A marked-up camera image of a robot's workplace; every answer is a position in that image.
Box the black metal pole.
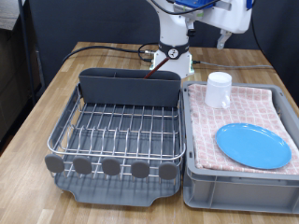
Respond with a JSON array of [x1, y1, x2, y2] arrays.
[[17, 0, 37, 105]]

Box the dark grey cutlery holder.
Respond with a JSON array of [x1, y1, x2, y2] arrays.
[[78, 67, 182, 108]]

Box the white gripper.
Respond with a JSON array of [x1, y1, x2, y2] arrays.
[[185, 0, 253, 50]]

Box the black backdrop curtain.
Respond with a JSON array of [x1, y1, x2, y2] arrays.
[[27, 0, 299, 104]]

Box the grey dish drying rack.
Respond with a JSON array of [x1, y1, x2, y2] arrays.
[[53, 83, 185, 208]]

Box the pink checked cloth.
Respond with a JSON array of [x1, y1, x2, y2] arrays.
[[187, 83, 299, 175]]

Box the blue plate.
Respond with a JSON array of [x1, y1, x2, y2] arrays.
[[214, 122, 292, 171]]

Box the looped black table cable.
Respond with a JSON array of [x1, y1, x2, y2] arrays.
[[137, 42, 161, 63]]

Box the metal wire dish rack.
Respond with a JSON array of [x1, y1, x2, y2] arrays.
[[44, 83, 187, 182]]

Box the white mug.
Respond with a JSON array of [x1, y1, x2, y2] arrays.
[[204, 71, 234, 110]]

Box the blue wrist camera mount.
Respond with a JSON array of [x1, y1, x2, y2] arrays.
[[173, 0, 221, 10]]

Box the grey plastic crate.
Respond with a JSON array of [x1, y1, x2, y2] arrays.
[[181, 80, 299, 215]]

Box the thin black camera cable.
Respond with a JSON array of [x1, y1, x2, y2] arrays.
[[149, 0, 278, 74]]

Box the long black table cable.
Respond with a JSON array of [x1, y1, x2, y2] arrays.
[[61, 45, 148, 64]]

